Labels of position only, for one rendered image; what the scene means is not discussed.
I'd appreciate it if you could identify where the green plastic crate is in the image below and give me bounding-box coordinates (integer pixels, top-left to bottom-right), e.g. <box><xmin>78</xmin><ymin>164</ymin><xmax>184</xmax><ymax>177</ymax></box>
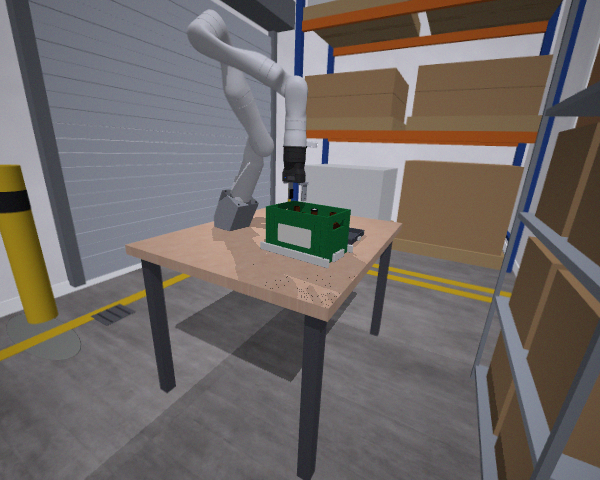
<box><xmin>266</xmin><ymin>201</ymin><xmax>351</xmax><ymax>263</ymax></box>

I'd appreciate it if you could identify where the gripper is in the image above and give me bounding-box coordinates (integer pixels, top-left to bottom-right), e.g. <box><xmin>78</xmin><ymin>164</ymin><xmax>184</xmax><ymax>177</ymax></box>
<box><xmin>282</xmin><ymin>130</ymin><xmax>317</xmax><ymax>201</ymax></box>

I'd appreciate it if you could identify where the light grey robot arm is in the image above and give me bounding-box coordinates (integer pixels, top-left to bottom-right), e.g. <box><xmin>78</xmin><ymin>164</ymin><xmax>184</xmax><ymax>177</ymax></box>
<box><xmin>187</xmin><ymin>9</ymin><xmax>308</xmax><ymax>203</ymax></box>

